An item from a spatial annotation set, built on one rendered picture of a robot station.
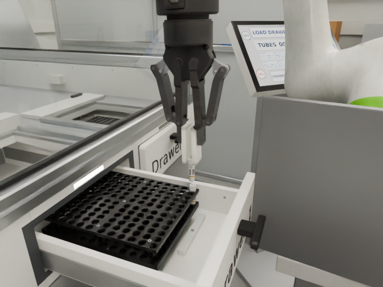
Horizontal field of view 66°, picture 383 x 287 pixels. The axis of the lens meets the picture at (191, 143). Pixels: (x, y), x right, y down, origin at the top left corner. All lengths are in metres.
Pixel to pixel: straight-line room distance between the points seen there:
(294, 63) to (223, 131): 1.53
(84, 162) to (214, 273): 0.31
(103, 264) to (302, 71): 0.58
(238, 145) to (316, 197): 1.71
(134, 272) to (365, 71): 0.57
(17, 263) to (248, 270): 1.28
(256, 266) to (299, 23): 1.23
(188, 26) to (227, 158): 1.93
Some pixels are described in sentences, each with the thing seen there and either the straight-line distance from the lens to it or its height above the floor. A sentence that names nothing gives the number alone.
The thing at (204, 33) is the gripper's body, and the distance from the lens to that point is 0.45.
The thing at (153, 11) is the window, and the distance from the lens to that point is 0.77.
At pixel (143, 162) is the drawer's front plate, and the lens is 0.71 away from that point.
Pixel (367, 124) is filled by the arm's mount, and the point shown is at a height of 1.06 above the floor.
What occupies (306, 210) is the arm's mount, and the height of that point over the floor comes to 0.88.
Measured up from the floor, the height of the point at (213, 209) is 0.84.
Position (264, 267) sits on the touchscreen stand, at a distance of 1.67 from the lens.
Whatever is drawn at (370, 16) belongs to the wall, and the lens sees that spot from 3.99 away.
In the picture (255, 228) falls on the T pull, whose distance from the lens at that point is 0.47.
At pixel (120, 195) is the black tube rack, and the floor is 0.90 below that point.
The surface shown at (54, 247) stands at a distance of 0.51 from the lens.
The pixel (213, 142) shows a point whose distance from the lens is 2.31.
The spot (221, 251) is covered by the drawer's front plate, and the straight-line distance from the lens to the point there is 0.40.
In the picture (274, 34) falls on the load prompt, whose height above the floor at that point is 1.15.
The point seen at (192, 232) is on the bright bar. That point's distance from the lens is 0.55.
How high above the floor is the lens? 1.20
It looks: 23 degrees down
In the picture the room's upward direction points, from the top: straight up
